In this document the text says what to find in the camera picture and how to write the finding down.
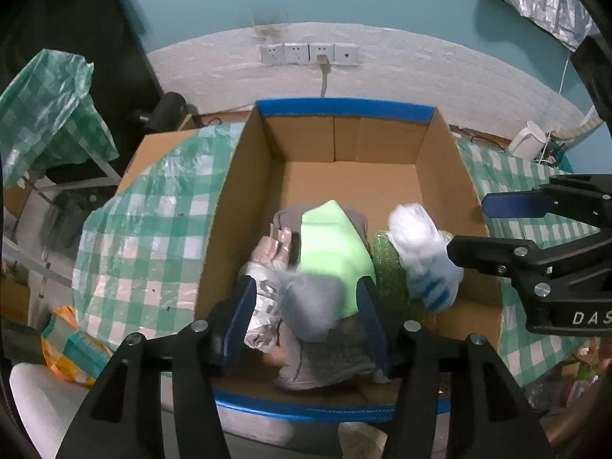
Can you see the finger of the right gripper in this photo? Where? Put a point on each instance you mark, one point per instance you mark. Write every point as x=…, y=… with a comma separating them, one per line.
x=509, y=258
x=516, y=205

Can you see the light green foam sheet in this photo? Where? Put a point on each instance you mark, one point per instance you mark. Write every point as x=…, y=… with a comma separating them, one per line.
x=331, y=245

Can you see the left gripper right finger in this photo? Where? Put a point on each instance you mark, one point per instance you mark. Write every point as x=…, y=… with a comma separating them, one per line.
x=384, y=331

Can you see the green checkered cloth on rack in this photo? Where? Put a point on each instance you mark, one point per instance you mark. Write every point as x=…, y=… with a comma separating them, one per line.
x=48, y=118

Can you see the grey sock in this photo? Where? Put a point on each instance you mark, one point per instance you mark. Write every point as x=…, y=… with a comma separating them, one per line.
x=309, y=304

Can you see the white electric kettle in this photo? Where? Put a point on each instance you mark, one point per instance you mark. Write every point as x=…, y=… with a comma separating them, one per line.
x=528, y=144

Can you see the silver printed plastic bag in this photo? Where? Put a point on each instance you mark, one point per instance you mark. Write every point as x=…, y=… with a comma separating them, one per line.
x=267, y=265

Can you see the white wall socket strip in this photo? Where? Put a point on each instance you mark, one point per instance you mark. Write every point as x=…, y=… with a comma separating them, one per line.
x=300, y=53

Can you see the grey cloth in box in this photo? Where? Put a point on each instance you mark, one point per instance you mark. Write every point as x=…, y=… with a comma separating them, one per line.
x=344, y=353

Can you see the orange teal woven bag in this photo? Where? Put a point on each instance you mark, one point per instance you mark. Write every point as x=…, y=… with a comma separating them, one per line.
x=70, y=353

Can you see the green glitter fabric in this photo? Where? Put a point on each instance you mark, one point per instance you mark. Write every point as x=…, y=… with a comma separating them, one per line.
x=392, y=284

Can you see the white blue striped plastic bag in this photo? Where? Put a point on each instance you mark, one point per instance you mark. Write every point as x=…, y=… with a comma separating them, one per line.
x=422, y=251

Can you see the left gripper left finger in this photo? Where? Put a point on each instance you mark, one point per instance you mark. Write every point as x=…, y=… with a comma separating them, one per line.
x=228, y=324

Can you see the green checkered tablecloth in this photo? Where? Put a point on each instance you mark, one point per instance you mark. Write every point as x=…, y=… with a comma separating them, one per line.
x=141, y=254

